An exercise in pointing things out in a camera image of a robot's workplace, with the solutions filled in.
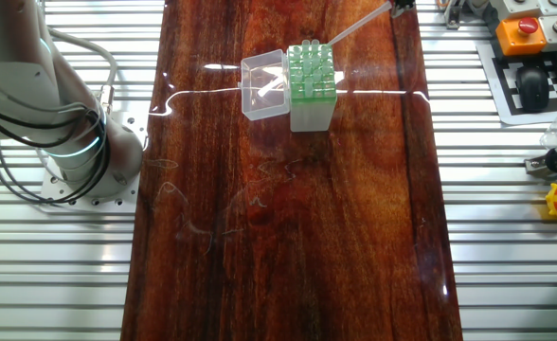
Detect checkerboard calibration sheet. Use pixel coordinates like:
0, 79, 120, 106
476, 40, 557, 128

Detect clear plastic cup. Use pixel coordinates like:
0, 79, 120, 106
539, 123, 557, 153

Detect grey cable with metal plug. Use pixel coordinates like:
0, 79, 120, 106
45, 27, 119, 117

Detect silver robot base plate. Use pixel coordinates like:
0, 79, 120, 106
39, 109, 150, 213

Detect orange emergency stop box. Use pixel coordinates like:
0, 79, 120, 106
494, 16, 548, 57

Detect black power cable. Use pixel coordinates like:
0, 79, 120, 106
0, 101, 113, 206

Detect pipette tip box green rack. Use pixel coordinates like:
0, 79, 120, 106
239, 38, 339, 133

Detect glossy wood grain board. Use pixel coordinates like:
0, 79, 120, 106
119, 0, 464, 341

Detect black computer mouse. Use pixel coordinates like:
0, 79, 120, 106
514, 64, 553, 114

